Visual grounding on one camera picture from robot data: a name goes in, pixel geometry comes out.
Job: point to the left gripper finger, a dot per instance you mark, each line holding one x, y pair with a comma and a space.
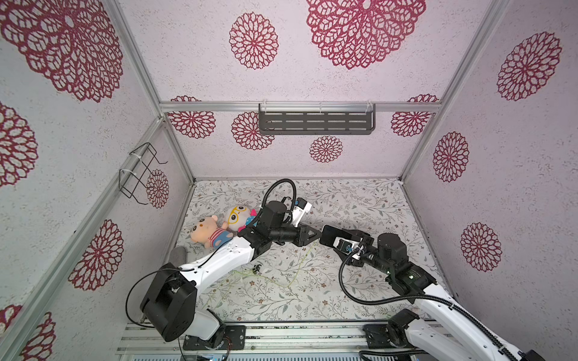
314, 233
313, 239

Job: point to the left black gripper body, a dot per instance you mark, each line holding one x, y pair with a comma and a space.
301, 235

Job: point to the black smartphone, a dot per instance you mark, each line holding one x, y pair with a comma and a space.
333, 237

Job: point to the green wired earphones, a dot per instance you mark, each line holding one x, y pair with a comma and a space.
282, 265

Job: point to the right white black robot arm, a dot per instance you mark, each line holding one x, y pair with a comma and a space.
469, 338

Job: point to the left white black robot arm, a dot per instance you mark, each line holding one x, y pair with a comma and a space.
170, 302

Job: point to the yellow head pink plush doll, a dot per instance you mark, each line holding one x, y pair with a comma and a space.
238, 217

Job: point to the beige striped plush doll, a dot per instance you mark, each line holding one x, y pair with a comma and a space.
210, 233

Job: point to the grey cylindrical object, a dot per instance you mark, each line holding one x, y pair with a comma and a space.
178, 256

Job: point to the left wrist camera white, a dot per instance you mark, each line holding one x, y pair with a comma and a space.
301, 208

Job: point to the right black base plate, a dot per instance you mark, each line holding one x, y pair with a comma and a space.
383, 335

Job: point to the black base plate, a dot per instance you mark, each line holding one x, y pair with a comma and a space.
227, 337
383, 335

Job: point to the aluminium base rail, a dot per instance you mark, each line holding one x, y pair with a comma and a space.
260, 338

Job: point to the dark grey wall shelf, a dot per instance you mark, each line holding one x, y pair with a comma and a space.
316, 122

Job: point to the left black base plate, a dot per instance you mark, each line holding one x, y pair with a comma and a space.
227, 337

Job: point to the black wire wall rack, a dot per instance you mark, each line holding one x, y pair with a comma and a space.
145, 182

